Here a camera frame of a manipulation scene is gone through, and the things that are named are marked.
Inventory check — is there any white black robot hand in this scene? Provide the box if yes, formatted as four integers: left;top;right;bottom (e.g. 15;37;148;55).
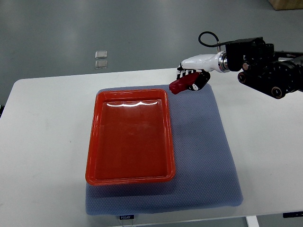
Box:
177;51;229;91

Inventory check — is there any red pepper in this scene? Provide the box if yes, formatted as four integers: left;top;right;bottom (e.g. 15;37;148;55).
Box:
169;72;199;95

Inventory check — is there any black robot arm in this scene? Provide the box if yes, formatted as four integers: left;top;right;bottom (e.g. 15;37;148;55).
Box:
217;37;303;99

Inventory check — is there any red plastic tray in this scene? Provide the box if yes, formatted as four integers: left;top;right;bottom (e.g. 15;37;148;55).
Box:
85;88;176;186

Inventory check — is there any cardboard box corner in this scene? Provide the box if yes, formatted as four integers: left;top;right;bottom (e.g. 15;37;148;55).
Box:
268;0;303;10

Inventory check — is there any upper metal floor plate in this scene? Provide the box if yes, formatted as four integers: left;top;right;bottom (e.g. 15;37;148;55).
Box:
95;51;107;59

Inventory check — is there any blue-grey textured mat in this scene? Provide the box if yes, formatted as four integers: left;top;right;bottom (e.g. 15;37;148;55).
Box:
86;85;243;215

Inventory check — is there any white table leg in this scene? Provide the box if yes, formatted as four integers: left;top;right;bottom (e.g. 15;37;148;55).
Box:
245;216;260;227

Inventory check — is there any black mat label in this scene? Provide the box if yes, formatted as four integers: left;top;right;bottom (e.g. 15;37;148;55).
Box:
119;215;134;220

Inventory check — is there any black table label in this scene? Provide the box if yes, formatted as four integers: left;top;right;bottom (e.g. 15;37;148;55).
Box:
283;211;303;218

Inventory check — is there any dark object at left edge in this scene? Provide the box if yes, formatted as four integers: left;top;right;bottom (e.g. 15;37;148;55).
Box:
0;105;5;117

